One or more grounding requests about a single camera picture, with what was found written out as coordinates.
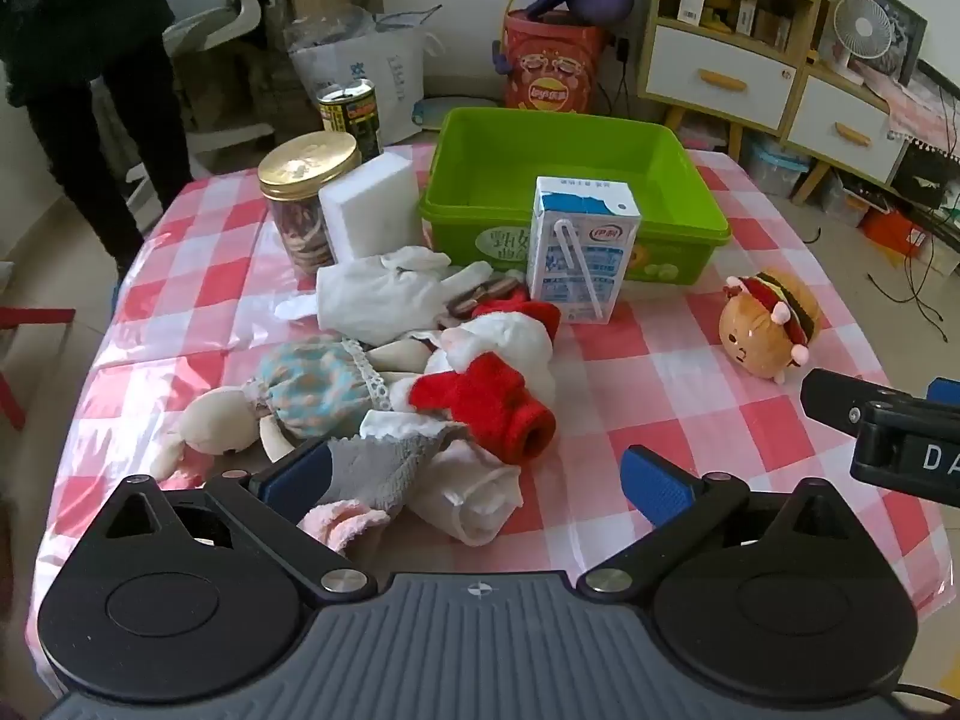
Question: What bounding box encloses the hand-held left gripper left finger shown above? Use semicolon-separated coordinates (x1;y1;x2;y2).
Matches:
97;437;378;604

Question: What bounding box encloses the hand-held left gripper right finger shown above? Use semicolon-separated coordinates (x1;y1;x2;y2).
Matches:
576;444;854;602

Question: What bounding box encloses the grey towel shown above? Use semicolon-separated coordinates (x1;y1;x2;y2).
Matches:
315;420;470;515

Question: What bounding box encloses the rabbit doll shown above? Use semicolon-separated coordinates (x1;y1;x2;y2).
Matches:
148;336;451;493

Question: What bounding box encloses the burger plush toy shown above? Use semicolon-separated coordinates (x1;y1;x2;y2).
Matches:
718;269;827;388

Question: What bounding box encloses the white sock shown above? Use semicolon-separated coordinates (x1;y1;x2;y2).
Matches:
409;439;524;549

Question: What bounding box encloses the white cloth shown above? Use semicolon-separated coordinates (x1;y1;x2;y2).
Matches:
273;244;493;350

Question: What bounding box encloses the red white plush doll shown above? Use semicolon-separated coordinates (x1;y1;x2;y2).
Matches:
409;299;564;467

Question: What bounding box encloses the green plastic bin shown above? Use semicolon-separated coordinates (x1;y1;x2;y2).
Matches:
418;106;733;286

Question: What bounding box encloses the red box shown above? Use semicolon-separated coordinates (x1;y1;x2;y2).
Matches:
859;206;931;254

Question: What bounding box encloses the black board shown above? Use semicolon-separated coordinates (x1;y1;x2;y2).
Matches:
892;138;960;208

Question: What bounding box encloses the clear storage box blue lid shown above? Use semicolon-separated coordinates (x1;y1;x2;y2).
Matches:
745;136;812;200

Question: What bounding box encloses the white blue milk carton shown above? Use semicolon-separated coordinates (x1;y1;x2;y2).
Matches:
527;175;644;326

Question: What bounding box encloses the brown striped cloth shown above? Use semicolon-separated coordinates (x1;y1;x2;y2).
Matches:
442;277;530;320

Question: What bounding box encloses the white low cabinet drawer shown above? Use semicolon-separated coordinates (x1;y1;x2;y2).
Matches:
786;76;909;183

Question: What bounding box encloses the low wooden cabinet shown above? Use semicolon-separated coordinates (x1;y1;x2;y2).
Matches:
780;52;913;205

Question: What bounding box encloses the white sponge block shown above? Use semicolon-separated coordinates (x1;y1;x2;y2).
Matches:
318;159;423;268

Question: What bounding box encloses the pink patterned cloth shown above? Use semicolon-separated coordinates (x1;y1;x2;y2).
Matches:
855;60;960;160

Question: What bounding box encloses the red stool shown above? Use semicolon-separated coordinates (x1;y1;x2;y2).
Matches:
0;305;77;430

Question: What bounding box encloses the glass jar with gold lid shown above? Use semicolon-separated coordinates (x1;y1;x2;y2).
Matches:
258;131;364;281

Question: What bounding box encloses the white tall cabinet drawer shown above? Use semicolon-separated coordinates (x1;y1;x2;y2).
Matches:
643;24;798;137

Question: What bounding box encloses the black yellow tin can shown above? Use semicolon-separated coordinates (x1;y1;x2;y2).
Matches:
315;79;383;163

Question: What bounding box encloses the small white desk fan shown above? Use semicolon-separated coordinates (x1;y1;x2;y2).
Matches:
832;0;894;88

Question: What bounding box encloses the tall wooden cabinet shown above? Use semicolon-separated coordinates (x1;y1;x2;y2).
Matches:
637;0;834;160

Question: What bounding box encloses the white plastic bag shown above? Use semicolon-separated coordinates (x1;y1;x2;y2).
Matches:
284;3;445;149

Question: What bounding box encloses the red printed bucket bag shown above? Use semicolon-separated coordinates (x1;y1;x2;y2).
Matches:
500;7;610;118

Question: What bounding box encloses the black floor cable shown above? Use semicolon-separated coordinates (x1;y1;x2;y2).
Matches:
866;225;960;346

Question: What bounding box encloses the dark picture frame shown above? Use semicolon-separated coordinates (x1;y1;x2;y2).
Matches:
862;0;929;88

